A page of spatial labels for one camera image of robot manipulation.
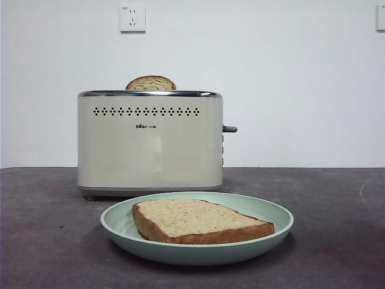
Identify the brown bread slice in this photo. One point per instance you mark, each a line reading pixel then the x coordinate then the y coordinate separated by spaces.
pixel 151 83
pixel 193 219

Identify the pale green round plate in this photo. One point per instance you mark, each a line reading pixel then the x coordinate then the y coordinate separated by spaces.
pixel 196 253

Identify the grey toaster lever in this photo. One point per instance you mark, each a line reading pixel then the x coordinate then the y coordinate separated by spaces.
pixel 231 129

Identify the cream two-slot toaster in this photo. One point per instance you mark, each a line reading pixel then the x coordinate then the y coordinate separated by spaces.
pixel 150 156

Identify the white wall socket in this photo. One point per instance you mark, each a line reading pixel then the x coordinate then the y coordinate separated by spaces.
pixel 133 19

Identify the white wall plate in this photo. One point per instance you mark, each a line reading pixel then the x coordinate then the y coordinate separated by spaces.
pixel 381 18

